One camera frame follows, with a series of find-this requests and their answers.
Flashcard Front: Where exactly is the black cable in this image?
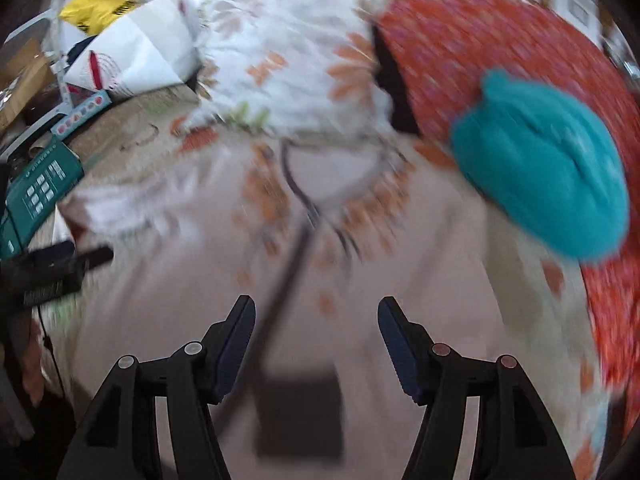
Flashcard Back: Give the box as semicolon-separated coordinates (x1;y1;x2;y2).
35;305;66;401

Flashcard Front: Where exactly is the white plastic bag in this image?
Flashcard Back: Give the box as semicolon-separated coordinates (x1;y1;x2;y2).
62;0;201;101

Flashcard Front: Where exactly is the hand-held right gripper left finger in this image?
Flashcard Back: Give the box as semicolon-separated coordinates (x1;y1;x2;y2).
57;295;257;480

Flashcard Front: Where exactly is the white small garment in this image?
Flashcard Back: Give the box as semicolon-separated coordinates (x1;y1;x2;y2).
59;177;173;238

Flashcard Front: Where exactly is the floral bedsheet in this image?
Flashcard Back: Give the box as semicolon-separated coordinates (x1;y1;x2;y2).
30;80;616;480

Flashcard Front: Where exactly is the black cloth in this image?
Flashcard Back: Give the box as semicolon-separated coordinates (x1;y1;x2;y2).
372;25;422;136

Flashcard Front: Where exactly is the red patterned blanket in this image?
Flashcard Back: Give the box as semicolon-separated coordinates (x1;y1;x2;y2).
372;0;640;411

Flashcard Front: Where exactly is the white shelf rack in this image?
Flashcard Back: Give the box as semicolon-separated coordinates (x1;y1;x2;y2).
0;10;71;161

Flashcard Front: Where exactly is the teal box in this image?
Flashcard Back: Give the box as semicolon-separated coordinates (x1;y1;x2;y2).
0;137;85;261

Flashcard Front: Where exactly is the yellow plastic bag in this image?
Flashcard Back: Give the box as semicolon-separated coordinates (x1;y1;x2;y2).
59;0;143;36

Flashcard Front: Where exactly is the long patterned box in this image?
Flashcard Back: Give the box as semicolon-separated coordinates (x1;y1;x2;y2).
50;89;112;136

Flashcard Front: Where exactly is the teal plush cloth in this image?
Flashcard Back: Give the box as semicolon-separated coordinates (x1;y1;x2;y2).
450;70;631;263

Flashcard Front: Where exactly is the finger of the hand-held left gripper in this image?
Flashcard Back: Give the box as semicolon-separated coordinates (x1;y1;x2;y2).
75;246;114;272

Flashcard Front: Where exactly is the white floral pillow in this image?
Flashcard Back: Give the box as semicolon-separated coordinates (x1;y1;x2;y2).
192;0;401;136

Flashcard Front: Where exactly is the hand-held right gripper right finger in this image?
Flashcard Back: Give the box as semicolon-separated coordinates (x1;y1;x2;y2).
377;296;576;480

